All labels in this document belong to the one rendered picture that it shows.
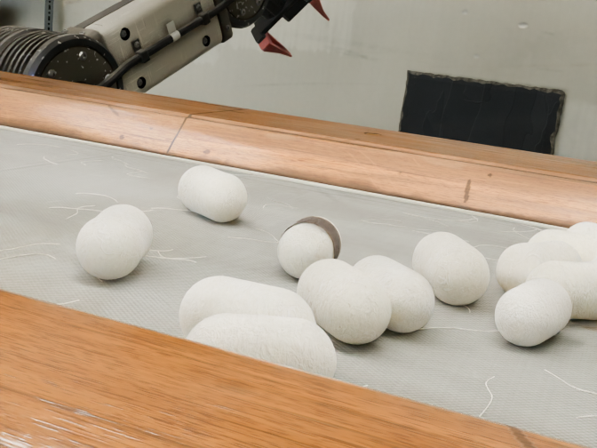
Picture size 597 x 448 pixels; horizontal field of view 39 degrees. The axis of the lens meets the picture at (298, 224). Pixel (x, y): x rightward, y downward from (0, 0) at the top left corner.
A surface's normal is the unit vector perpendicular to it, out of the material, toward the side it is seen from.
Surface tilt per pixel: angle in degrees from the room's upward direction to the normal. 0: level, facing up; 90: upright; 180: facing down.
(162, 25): 90
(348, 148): 45
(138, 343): 0
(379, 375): 0
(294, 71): 90
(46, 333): 0
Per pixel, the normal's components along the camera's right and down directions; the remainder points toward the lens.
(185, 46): 0.78, 0.23
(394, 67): -0.47, 0.15
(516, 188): -0.19, -0.57
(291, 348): 0.16, -0.43
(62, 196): 0.11, -0.97
